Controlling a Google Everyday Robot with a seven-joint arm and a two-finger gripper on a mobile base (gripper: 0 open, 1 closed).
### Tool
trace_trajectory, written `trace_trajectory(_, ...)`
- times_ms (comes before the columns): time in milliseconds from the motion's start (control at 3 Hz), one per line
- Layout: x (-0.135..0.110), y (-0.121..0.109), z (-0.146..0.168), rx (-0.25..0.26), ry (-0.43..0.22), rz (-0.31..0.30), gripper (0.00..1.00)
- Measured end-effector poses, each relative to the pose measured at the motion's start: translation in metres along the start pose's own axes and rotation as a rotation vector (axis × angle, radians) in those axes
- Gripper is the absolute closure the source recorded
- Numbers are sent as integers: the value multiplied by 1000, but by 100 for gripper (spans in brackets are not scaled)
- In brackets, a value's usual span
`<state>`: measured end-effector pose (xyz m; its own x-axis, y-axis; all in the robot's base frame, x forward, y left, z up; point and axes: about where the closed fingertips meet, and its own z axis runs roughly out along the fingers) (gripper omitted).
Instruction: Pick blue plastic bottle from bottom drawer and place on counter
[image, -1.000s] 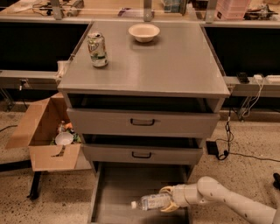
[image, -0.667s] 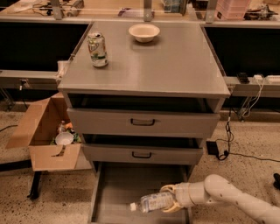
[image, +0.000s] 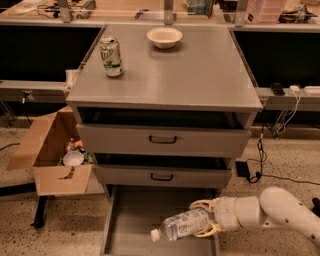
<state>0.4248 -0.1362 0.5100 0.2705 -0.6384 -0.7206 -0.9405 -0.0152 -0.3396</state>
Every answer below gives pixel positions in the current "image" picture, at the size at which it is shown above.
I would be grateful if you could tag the black phone on ledge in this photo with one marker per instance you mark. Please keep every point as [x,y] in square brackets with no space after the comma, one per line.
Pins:
[277,89]

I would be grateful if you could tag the white bowl in box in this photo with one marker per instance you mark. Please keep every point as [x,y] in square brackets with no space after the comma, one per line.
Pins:
[73,158]

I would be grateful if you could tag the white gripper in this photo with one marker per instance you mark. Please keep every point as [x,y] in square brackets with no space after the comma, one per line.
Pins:
[224,212]

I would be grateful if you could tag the grey drawer cabinet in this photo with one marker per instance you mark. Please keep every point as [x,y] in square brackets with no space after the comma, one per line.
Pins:
[199,83]

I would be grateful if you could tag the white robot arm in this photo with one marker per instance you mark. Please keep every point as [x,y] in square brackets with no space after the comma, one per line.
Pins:
[275,208]

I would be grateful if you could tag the brown cardboard box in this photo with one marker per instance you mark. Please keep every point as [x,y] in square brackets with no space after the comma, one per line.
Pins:
[43,146]

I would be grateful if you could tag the white power strip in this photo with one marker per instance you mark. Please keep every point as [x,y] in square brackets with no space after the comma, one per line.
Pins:
[307,90]

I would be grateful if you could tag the grey drawer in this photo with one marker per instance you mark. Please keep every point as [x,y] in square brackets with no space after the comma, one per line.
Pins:
[167,141]
[135,211]
[161,176]

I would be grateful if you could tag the grey middle drawer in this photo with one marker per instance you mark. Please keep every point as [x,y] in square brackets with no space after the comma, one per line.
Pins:
[161,176]

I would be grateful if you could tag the grey bottom drawer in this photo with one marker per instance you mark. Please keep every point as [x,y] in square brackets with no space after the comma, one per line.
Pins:
[135,211]

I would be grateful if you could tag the clear blue plastic bottle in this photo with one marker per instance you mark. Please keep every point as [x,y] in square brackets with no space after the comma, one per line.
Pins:
[182,225]

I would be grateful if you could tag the white bowl on counter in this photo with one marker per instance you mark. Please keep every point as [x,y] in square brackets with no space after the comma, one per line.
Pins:
[164,37]

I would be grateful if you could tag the pink storage box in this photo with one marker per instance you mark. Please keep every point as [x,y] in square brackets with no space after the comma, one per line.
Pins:
[264,11]

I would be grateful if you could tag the grey top drawer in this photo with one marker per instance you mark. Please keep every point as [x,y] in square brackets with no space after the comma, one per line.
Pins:
[167,141]

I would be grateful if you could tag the black power adapter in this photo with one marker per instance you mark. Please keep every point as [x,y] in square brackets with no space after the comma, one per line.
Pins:
[242,169]

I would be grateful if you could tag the green soda can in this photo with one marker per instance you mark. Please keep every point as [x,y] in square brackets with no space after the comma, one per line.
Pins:
[111,56]

